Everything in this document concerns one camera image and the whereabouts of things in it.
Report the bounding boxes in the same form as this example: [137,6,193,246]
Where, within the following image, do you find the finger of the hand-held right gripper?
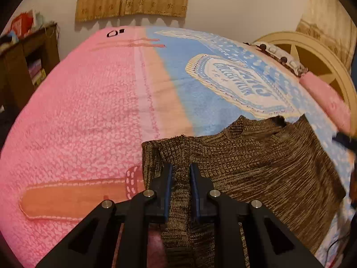
[331,131,357,155]

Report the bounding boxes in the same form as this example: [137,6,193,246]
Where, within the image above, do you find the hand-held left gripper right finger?
[190,163,324,268]

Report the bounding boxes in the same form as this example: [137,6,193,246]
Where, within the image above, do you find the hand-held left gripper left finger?
[36,163,173,268]

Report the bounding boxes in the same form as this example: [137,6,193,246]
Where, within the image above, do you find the brown knit sweater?
[141,114,347,268]

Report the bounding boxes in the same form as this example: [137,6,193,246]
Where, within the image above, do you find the pink pillow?
[299,71,352,135]

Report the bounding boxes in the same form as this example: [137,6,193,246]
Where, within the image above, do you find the cream wooden headboard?
[252,31,357,126]

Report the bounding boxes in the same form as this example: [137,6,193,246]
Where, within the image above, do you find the pink and blue printed blanket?
[0,25,357,268]

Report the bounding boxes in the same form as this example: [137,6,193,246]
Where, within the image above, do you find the white dark patterned pillow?
[250,41,308,76]

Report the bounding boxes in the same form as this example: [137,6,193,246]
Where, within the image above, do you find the stack of books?
[27,58,47,86]

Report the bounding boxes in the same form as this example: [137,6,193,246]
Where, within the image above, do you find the black cable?
[327,235,349,258]

